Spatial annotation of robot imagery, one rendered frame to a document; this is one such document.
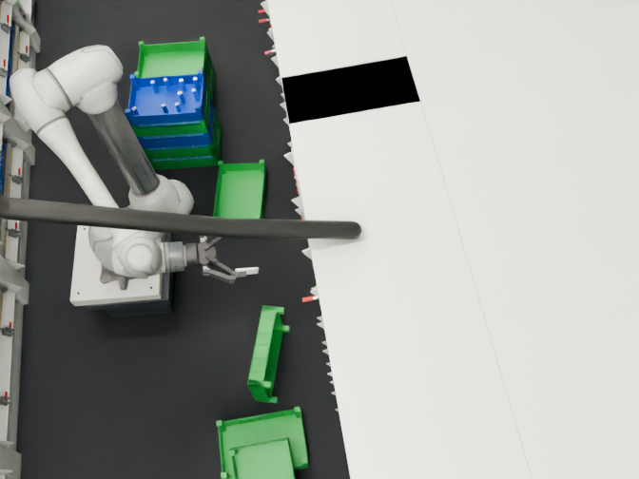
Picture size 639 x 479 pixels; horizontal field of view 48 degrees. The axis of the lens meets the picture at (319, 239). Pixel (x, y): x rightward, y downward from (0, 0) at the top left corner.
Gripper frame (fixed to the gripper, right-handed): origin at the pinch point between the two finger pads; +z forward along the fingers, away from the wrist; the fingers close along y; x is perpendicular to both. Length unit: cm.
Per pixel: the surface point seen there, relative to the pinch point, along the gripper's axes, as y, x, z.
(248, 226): 60, 115, -13
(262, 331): 7.9, -45.2, 5.3
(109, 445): 33, -78, -52
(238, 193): -65, -66, 5
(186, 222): 60, 117, -20
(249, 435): 39, -67, -2
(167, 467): 45, -73, -31
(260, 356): 17.2, -45.7, 3.2
